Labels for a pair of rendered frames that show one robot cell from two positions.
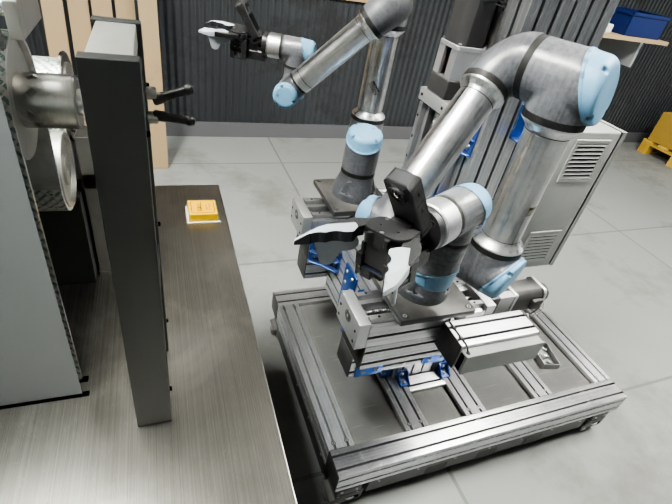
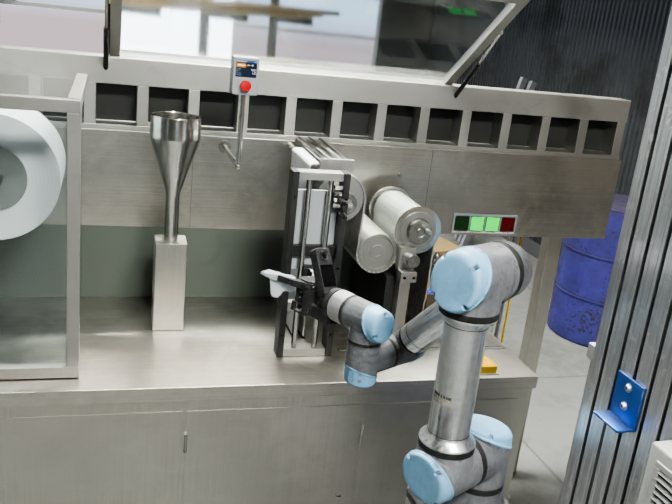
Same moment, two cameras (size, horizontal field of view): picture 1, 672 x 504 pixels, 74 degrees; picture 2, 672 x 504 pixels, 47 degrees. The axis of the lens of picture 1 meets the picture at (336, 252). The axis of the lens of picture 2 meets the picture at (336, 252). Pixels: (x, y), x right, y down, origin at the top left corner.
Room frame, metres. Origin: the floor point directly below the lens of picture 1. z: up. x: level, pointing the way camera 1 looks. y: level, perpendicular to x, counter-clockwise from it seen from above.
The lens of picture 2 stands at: (0.80, -1.78, 1.86)
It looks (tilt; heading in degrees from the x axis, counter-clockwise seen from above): 17 degrees down; 98
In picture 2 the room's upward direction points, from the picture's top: 6 degrees clockwise
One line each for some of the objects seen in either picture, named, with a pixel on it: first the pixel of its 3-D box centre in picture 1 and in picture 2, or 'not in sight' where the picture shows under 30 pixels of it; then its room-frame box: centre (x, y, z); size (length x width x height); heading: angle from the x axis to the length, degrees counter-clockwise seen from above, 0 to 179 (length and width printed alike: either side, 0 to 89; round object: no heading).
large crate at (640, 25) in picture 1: (631, 22); not in sight; (4.67, -2.15, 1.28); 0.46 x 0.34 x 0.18; 117
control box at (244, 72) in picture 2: not in sight; (244, 75); (0.21, 0.29, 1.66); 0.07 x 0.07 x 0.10; 26
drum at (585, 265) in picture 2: not in sight; (606, 268); (1.86, 3.22, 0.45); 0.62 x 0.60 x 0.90; 117
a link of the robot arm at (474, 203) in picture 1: (457, 211); (367, 320); (0.67, -0.18, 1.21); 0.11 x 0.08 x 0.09; 142
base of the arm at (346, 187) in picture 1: (355, 180); not in sight; (1.40, -0.02, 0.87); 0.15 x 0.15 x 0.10
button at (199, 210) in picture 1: (202, 210); (481, 364); (0.97, 0.36, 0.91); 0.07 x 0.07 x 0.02; 25
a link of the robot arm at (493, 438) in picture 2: not in sight; (480, 449); (0.95, -0.25, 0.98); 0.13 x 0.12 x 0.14; 52
